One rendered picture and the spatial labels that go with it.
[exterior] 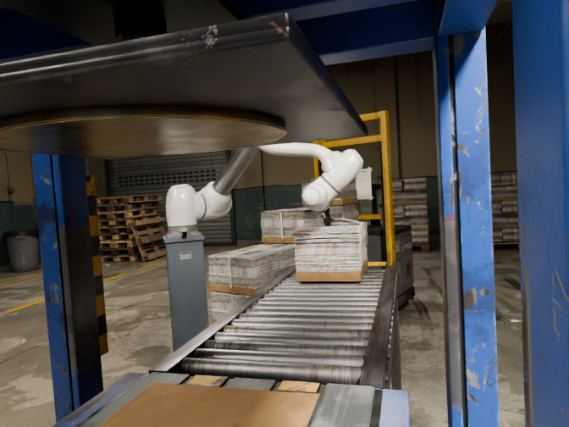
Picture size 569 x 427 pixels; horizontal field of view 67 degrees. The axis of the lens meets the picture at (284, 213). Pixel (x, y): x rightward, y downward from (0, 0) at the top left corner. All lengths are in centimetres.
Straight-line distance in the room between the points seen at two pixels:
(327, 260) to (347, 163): 45
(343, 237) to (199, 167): 877
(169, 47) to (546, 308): 26
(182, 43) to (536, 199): 22
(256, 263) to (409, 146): 721
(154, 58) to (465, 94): 60
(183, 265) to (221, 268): 46
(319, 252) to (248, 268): 78
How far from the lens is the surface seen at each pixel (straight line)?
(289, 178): 974
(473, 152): 80
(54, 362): 118
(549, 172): 22
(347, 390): 95
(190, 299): 234
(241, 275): 261
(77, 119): 46
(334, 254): 188
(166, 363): 116
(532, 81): 24
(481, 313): 83
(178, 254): 229
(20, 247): 929
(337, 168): 169
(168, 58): 31
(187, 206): 229
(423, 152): 944
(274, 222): 311
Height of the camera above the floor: 121
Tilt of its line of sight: 3 degrees down
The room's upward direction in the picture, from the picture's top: 3 degrees counter-clockwise
